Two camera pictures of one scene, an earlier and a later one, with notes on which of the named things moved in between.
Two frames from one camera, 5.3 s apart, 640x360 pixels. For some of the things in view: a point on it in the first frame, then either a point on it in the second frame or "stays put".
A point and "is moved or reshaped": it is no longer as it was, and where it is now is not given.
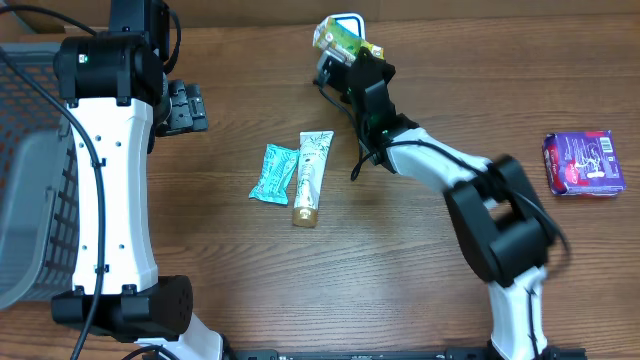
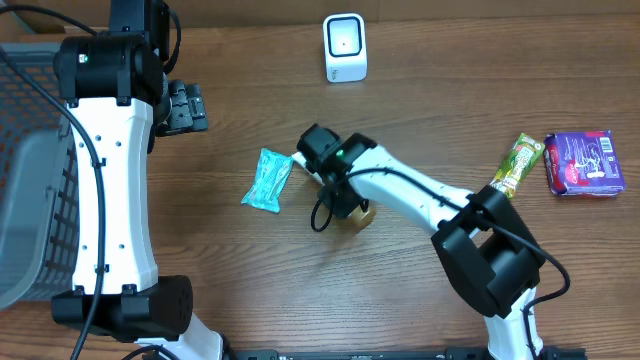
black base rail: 398,354 stays put
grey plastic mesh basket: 39,225 stays put
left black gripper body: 187,107 stays put
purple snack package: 583,163 stays put
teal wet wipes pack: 274,180 is moved or reshaped
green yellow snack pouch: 345,32 → 517,165
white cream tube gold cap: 313,150 → 360,219
